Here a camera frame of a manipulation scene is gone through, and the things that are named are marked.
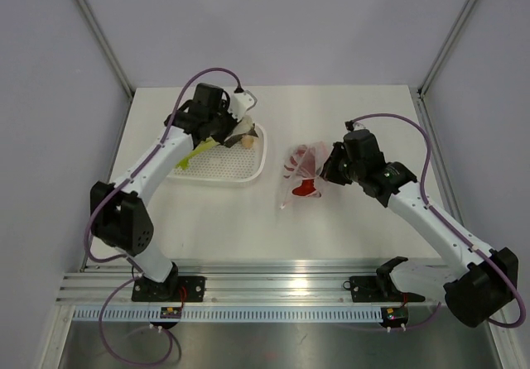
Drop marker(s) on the aluminium frame post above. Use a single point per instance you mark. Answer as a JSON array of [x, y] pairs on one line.
[[97, 32], [456, 29]]

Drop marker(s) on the grey toy fish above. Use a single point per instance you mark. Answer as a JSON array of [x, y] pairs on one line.
[[246, 127]]

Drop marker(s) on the red toy lobster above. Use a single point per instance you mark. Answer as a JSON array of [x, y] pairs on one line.
[[306, 189]]

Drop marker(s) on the white plastic basket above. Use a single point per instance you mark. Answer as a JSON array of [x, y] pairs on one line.
[[226, 167]]

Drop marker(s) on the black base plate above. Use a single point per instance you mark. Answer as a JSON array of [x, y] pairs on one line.
[[174, 289], [365, 289]]

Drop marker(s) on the left small circuit board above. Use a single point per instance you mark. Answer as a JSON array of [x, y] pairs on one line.
[[170, 313]]

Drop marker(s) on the small circuit board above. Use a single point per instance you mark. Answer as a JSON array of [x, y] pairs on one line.
[[395, 316], [170, 313]]

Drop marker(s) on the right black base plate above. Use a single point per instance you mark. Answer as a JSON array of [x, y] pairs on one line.
[[365, 289]]

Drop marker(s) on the right small circuit board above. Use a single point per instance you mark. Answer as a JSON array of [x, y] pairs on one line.
[[395, 316]]

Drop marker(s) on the aluminium mounting rail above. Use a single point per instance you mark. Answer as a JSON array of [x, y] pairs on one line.
[[236, 283]]

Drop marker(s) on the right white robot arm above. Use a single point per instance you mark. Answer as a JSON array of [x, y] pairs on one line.
[[478, 280]]

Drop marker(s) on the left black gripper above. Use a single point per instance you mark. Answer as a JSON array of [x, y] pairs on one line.
[[224, 108]]

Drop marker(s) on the left aluminium frame post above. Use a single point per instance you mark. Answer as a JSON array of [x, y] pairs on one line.
[[97, 32]]

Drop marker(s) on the white slotted cable duct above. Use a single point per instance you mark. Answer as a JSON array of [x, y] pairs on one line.
[[197, 314]]

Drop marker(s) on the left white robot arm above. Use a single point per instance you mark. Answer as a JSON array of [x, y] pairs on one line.
[[118, 210]]

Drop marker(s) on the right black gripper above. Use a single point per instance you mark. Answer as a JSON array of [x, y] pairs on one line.
[[329, 171]]

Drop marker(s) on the clear zip top bag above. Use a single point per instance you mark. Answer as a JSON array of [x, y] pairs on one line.
[[304, 161]]

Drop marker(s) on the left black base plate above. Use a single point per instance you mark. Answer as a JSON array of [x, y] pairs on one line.
[[174, 289]]

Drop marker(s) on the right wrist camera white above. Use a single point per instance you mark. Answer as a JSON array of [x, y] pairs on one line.
[[353, 126]]

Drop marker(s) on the green toy leek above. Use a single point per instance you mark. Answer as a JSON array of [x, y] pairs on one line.
[[202, 147]]

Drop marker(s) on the right aluminium frame post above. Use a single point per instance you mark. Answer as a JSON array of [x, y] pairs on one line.
[[456, 29]]

